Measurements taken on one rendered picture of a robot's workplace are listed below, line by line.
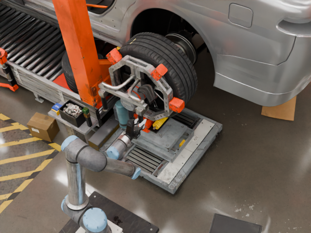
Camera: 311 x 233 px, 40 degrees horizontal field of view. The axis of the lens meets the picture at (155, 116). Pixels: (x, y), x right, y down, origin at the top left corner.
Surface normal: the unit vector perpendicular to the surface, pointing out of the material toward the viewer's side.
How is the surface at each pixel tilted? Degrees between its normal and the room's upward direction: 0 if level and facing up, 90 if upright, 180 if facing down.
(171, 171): 0
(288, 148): 0
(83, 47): 90
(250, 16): 90
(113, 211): 0
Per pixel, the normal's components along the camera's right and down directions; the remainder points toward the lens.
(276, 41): -0.50, 0.67
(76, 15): 0.82, 0.39
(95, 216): 0.07, -0.59
